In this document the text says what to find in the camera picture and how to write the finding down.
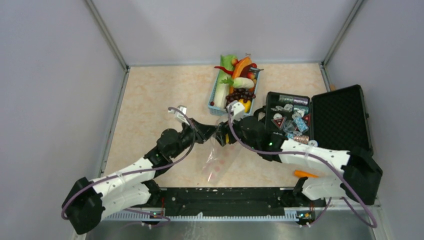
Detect black poker chip case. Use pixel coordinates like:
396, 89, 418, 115
253, 84, 374, 156

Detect light blue plastic basket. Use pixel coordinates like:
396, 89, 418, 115
207, 64, 262, 116

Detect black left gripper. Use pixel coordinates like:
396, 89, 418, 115
170, 117, 219, 159

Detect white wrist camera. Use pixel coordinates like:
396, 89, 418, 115
226, 100, 245, 122
168, 105, 190, 125

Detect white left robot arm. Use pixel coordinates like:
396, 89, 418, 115
61, 118, 219, 235

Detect light blue chip stack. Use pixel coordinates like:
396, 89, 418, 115
293, 117, 309, 133

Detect clear round dealer button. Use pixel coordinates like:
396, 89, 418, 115
282, 120, 297, 133

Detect yellow toy bell pepper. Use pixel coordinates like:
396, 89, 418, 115
240, 99, 252, 114

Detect orange handled tool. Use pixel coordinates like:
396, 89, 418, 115
293, 170, 318, 178

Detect green white toy cabbage stalk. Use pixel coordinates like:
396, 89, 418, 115
213, 54, 238, 109

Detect purple chip row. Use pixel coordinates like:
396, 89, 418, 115
293, 97, 309, 106

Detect dark red toy grapes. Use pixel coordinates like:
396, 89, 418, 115
225, 88, 256, 103

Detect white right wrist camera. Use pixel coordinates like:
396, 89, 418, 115
226, 100, 245, 122

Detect red toy chili pepper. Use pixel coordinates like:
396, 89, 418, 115
214, 66, 234, 76

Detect blue green chip row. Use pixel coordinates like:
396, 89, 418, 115
278, 95, 294, 104

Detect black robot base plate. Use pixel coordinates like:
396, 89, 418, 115
137, 187, 327, 217

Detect clear zip bag pink dots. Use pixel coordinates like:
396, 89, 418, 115
202, 122, 242, 186

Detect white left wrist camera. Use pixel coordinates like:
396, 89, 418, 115
168, 105, 190, 125

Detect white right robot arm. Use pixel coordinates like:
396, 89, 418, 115
216, 116, 383, 206

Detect black red all-in triangle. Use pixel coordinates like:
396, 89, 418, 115
271, 116, 287, 130

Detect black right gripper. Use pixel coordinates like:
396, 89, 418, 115
214, 112, 259, 150

